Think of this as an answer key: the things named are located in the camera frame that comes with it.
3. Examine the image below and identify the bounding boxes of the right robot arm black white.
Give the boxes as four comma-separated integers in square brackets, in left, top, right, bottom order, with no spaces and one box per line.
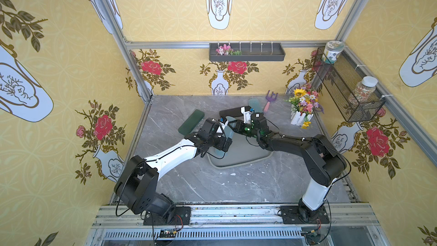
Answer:
[229,113,347,222]

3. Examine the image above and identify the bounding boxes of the purple pink garden rake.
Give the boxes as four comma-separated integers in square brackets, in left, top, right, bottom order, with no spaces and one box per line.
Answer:
[263,91,278,113]

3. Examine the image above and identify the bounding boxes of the clear jar white lid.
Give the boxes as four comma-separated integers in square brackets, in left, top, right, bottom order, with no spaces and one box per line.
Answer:
[348,76,379,105]

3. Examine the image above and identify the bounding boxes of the small circuit board with wires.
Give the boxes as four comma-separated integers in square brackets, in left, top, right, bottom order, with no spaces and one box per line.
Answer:
[158,229,178,240]

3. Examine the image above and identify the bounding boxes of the green patterned tin can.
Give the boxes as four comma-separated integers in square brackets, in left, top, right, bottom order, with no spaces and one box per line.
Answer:
[321,41,345,64]

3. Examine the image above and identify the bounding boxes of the artificial flower bouquet white pot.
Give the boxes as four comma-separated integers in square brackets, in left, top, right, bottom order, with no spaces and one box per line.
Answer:
[288,83,324,129]

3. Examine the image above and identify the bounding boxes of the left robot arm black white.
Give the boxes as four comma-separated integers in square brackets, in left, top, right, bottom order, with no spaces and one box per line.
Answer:
[114,118,232,223]

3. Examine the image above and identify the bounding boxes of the dark grey wall shelf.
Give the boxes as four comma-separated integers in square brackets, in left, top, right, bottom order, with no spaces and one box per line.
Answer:
[209,41,286,62]

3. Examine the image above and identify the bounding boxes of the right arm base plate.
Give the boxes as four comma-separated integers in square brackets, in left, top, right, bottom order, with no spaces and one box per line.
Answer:
[278,205,331,224]

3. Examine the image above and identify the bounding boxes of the black wire wall basket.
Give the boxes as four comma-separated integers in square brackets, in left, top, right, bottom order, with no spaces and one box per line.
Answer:
[314,47,385,123]

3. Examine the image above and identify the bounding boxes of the light blue pencil case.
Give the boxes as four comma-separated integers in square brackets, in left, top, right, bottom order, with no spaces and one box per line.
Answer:
[248,98,263,113]

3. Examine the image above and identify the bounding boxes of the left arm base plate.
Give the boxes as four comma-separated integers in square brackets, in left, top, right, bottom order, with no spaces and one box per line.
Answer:
[143,206,191,226]

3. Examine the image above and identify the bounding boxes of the black pencil case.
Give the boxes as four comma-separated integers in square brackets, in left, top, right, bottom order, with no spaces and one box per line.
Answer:
[219,105,252,120]

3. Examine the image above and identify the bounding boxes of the light teal pencil case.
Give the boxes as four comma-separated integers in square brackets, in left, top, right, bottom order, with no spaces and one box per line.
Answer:
[210,116,237,159]

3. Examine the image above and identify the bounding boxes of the dark green pencil case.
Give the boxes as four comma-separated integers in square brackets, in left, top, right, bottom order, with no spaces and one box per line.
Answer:
[178,109,205,136]

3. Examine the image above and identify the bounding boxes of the small pink flowers on shelf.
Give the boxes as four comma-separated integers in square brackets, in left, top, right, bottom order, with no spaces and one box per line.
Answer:
[216,44,242,55]

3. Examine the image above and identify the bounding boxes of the grey plastic storage tray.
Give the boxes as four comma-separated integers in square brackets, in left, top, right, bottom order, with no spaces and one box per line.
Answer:
[207,133,272,169]

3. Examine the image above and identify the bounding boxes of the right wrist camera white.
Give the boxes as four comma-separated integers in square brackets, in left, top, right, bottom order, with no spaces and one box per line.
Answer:
[240,106,252,124]

